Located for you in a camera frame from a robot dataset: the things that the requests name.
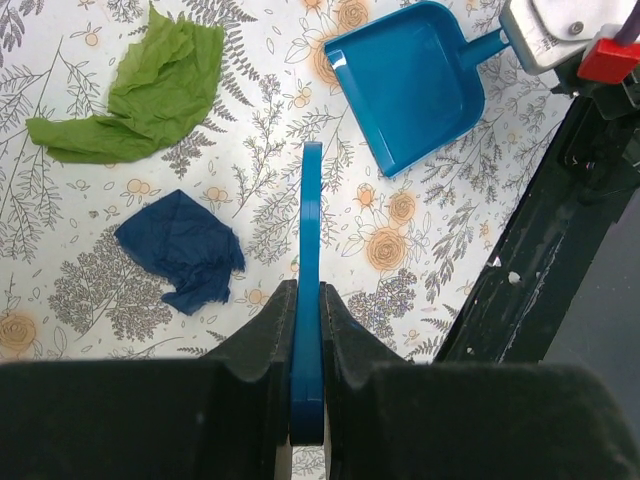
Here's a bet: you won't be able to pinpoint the dark blue paper scrap lower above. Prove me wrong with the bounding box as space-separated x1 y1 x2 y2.
114 190 246 315

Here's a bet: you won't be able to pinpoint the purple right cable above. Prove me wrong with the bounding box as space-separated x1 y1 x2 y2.
619 0 640 44

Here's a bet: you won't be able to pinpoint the blue plastic dustpan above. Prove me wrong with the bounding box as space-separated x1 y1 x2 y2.
324 1 508 178

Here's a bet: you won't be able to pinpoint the blue hand brush black bristles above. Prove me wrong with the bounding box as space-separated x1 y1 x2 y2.
290 142 324 446

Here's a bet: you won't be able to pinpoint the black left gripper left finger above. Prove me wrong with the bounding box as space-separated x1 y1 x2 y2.
1 280 297 479

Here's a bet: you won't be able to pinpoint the green paper scrap right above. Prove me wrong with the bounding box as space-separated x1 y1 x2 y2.
26 8 225 164

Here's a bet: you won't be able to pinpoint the floral patterned table mat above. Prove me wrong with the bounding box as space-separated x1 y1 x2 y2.
1 1 569 362

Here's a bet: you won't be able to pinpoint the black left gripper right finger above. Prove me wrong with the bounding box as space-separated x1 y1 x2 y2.
319 283 639 479

